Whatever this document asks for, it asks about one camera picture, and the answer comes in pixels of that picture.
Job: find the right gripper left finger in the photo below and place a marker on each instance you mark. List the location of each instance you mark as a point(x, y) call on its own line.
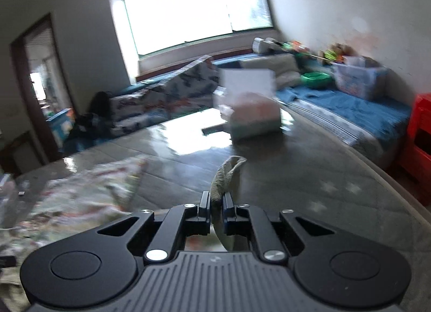
point(94, 268)

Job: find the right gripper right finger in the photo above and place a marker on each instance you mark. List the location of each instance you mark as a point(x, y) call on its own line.
point(334, 266)

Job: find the green patterned child's shirt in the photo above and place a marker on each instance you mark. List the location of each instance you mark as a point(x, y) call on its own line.
point(71, 205)

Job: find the red plastic stool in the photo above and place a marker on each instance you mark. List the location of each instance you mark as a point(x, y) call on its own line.
point(416, 154)

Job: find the blue children's cabinet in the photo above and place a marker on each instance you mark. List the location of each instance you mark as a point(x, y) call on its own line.
point(60, 125)

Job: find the black bag on sofa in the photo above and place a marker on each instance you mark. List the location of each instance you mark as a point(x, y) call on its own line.
point(91, 128)

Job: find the long butterfly cushion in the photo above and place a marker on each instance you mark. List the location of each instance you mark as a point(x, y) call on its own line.
point(158, 103)

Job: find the green plastic bowl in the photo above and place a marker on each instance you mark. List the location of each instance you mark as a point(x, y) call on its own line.
point(316, 80)

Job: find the clear plastic storage box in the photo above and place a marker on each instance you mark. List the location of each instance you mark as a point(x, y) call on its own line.
point(367, 83)

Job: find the large butterfly pillow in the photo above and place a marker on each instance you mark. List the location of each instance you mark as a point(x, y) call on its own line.
point(198, 78)

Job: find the grey plain pillow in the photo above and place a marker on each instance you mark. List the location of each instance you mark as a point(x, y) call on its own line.
point(287, 73)

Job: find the tissue box pack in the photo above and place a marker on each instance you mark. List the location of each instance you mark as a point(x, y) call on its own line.
point(246, 101)

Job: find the brown plush toys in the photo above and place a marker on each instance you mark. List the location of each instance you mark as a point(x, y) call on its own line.
point(337, 53)

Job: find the white plush toy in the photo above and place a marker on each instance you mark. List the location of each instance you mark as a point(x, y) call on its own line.
point(262, 46)

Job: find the green framed window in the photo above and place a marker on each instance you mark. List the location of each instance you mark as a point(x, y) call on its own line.
point(157, 25)

